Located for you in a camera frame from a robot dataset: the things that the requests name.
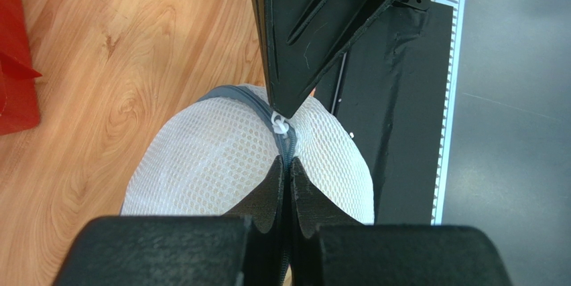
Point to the red plastic tray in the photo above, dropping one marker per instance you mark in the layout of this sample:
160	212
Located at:
19	104

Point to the white mesh laundry bag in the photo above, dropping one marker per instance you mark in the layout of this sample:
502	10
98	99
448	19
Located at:
209	156

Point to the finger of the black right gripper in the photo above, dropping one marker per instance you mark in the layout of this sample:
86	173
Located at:
301	40

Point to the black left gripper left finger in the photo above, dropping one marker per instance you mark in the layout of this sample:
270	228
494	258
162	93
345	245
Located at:
244	246

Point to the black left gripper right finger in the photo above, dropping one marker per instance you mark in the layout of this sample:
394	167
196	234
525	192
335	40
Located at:
331	248

